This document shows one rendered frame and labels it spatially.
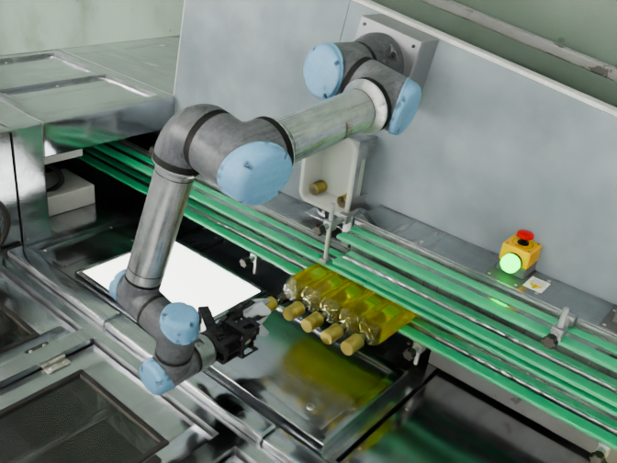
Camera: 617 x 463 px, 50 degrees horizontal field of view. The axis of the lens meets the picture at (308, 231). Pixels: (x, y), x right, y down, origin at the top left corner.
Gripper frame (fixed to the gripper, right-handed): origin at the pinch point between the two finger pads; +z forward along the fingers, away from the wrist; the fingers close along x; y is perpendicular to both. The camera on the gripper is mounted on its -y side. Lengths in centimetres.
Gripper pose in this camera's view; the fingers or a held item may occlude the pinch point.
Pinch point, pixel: (262, 308)
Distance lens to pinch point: 158.7
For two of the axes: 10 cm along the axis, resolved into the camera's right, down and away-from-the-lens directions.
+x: 1.0, -8.8, -4.6
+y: 7.7, 3.7, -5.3
